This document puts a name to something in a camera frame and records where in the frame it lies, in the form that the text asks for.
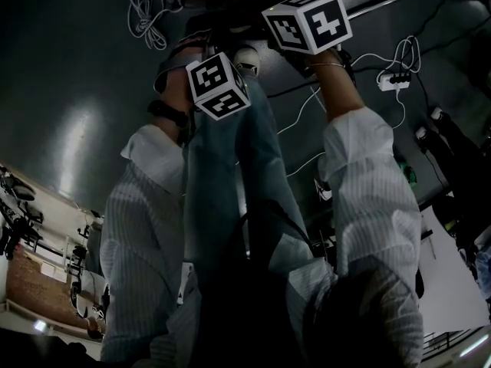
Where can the person's right forearm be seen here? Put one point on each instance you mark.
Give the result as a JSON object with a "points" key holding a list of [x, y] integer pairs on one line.
{"points": [[356, 159]]}

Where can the person's white shoe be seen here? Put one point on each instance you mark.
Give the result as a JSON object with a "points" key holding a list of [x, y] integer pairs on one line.
{"points": [[247, 61]]}

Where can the green object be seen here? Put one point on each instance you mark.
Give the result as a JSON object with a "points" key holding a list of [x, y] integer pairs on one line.
{"points": [[406, 171]]}

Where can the black metal railing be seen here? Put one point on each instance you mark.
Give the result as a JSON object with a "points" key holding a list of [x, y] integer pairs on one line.
{"points": [[445, 339]]}

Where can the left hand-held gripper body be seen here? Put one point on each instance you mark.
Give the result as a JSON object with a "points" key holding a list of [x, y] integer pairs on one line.
{"points": [[216, 86]]}

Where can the person's white striped shirt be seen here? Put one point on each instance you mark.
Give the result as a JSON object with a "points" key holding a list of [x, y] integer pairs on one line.
{"points": [[180, 336]]}

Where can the black wristwatch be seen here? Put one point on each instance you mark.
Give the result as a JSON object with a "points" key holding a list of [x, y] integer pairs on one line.
{"points": [[169, 113]]}

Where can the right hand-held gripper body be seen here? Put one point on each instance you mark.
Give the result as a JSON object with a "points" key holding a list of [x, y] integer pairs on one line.
{"points": [[307, 23]]}

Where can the person's left forearm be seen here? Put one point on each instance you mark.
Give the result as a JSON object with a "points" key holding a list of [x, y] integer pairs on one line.
{"points": [[149, 190]]}

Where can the person's right leg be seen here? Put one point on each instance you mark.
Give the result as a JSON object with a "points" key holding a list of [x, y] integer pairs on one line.
{"points": [[264, 144]]}

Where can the person's leg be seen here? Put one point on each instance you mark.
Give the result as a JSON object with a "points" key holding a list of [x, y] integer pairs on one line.
{"points": [[211, 175], [264, 144]]}

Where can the person's left leg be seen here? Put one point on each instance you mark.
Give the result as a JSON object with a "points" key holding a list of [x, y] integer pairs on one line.
{"points": [[211, 175]]}

